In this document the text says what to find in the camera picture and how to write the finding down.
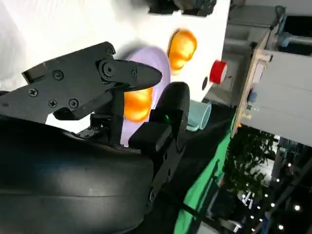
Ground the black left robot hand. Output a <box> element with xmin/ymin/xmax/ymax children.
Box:
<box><xmin>148</xmin><ymin>0</ymin><xmax>218</xmax><ymax>18</ymax></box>

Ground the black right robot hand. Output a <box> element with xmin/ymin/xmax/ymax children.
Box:
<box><xmin>0</xmin><ymin>41</ymin><xmax>191</xmax><ymax>234</ymax></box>

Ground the orange and white bread roll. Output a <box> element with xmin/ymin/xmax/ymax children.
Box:
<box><xmin>123</xmin><ymin>87</ymin><xmax>154</xmax><ymax>123</ymax></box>
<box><xmin>166</xmin><ymin>29</ymin><xmax>198</xmax><ymax>77</ymax></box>

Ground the lilac plate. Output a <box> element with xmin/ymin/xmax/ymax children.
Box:
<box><xmin>119</xmin><ymin>45</ymin><xmax>172</xmax><ymax>148</ymax></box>

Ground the red round button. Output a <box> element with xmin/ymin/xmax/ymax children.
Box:
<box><xmin>210</xmin><ymin>59</ymin><xmax>229</xmax><ymax>85</ymax></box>

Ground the wooden board panel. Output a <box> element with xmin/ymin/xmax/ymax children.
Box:
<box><xmin>230</xmin><ymin>23</ymin><xmax>274</xmax><ymax>139</ymax></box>

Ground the pale green mug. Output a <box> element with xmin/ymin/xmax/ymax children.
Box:
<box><xmin>187</xmin><ymin>99</ymin><xmax>213</xmax><ymax>132</ymax></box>

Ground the white machine housing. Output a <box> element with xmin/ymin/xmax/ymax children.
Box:
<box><xmin>240</xmin><ymin>47</ymin><xmax>312</xmax><ymax>147</ymax></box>

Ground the green cloth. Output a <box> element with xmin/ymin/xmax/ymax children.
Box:
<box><xmin>173</xmin><ymin>130</ymin><xmax>236</xmax><ymax>234</ymax></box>

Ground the green leafy plant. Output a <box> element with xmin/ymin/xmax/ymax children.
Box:
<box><xmin>223</xmin><ymin>125</ymin><xmax>277</xmax><ymax>204</ymax></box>

